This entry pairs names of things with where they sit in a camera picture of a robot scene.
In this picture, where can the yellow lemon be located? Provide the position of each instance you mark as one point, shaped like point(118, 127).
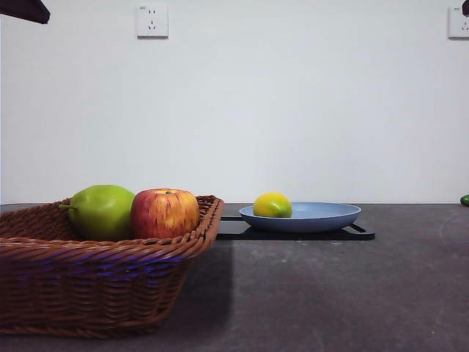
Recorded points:
point(271, 205)

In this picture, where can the blue round plate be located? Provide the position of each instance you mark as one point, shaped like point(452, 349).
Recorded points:
point(322, 220)

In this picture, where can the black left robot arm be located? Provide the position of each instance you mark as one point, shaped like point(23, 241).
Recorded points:
point(22, 9)

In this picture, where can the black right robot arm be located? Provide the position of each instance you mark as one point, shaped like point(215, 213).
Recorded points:
point(466, 6)

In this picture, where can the brown woven wicker basket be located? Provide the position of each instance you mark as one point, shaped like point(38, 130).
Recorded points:
point(91, 286)

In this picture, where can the red yellow apple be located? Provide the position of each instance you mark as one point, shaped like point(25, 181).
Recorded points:
point(165, 212)

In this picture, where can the black flat tray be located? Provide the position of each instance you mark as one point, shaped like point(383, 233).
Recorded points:
point(293, 237)

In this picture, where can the green pear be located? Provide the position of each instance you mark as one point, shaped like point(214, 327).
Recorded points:
point(99, 209)

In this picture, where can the green vegetable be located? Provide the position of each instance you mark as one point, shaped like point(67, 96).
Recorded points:
point(465, 200)

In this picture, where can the white wall socket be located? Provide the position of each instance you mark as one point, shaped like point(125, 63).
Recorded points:
point(152, 21)
point(458, 27)

